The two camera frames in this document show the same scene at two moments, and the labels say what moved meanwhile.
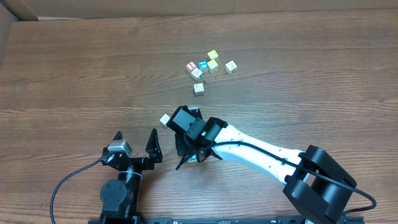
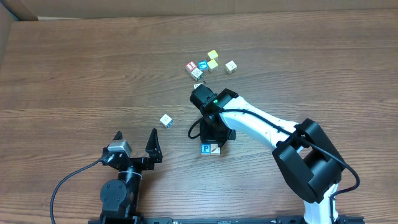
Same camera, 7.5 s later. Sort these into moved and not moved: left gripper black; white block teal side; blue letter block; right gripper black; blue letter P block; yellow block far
Moved: right gripper black; blue letter P block
Not moved: yellow block far; left gripper black; white block teal side; blue letter block
